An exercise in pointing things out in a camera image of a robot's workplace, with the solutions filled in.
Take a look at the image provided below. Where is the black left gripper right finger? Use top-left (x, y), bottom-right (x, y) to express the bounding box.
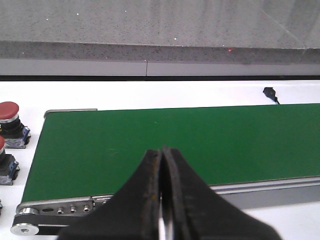
top-left (162, 147), bottom-right (281, 240)

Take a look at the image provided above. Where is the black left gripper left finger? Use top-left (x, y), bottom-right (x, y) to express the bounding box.
top-left (58, 150), bottom-right (162, 240)

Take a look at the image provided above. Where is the red mushroom push button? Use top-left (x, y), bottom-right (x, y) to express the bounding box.
top-left (0, 101), bottom-right (31, 149)
top-left (0, 136), bottom-right (20, 186)
top-left (0, 200), bottom-right (3, 215)

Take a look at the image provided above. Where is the green conveyor belt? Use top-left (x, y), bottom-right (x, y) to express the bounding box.
top-left (22, 104), bottom-right (320, 202)

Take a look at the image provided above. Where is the grey stone counter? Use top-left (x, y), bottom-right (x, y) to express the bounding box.
top-left (0, 0), bottom-right (320, 76)

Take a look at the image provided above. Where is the aluminium conveyor frame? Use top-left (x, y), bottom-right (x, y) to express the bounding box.
top-left (11, 110), bottom-right (320, 237)

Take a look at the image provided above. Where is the black connector with cable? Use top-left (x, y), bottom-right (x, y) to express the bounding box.
top-left (262, 87), bottom-right (280, 105)

